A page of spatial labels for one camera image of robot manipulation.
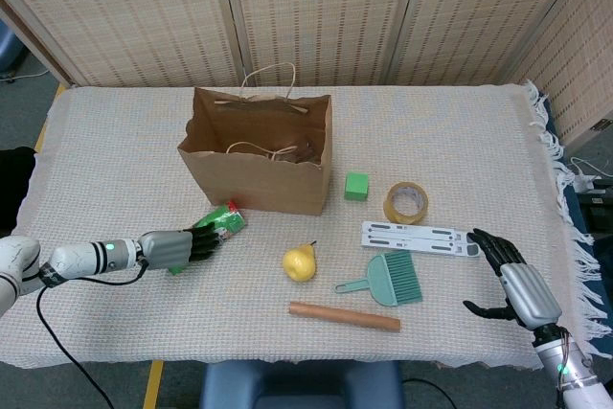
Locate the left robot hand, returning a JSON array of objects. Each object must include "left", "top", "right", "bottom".
[{"left": 137, "top": 224, "right": 222, "bottom": 272}]

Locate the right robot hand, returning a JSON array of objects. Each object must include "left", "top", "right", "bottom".
[{"left": 462, "top": 228, "right": 562, "bottom": 331}]

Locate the green chips can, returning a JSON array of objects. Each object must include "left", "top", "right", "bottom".
[{"left": 167, "top": 200, "right": 249, "bottom": 276}]

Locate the brown paper bag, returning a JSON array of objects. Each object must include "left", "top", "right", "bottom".
[{"left": 176, "top": 61, "right": 334, "bottom": 216}]

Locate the white woven tablecloth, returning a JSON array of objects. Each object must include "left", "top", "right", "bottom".
[{"left": 0, "top": 80, "right": 604, "bottom": 372}]

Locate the blue under cloth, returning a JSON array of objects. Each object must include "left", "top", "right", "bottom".
[{"left": 543, "top": 92, "right": 613, "bottom": 372}]

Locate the black equipment box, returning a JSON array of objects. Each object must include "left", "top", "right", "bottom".
[{"left": 577, "top": 178, "right": 613, "bottom": 239}]

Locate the yellow apple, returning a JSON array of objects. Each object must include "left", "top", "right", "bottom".
[{"left": 282, "top": 240, "right": 319, "bottom": 283}]

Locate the teal mini brush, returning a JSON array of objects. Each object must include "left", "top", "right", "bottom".
[{"left": 334, "top": 250, "right": 424, "bottom": 307}]

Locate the yellow packing tape roll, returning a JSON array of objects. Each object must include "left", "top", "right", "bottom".
[{"left": 382, "top": 181, "right": 430, "bottom": 225}]

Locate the wooden rolling pin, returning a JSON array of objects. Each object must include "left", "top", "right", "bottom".
[{"left": 287, "top": 301, "right": 402, "bottom": 333}]

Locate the blue padded seat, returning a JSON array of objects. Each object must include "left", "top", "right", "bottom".
[{"left": 199, "top": 359, "right": 404, "bottom": 409}]

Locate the green cube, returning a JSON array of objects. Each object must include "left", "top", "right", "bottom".
[{"left": 344, "top": 171, "right": 371, "bottom": 202}]

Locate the blue office chair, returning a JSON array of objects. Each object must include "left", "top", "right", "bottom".
[{"left": 0, "top": 20, "right": 25, "bottom": 82}]

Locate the woven folding screen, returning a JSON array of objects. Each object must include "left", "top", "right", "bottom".
[{"left": 0, "top": 0, "right": 613, "bottom": 147}]

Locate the white plug with cable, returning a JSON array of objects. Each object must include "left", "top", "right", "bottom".
[{"left": 568, "top": 157, "right": 605, "bottom": 193}]

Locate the grey plastic bracket plate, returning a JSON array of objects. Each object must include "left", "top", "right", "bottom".
[{"left": 359, "top": 220, "right": 482, "bottom": 259}]

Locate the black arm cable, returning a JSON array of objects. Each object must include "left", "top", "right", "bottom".
[{"left": 35, "top": 259, "right": 148, "bottom": 409}]

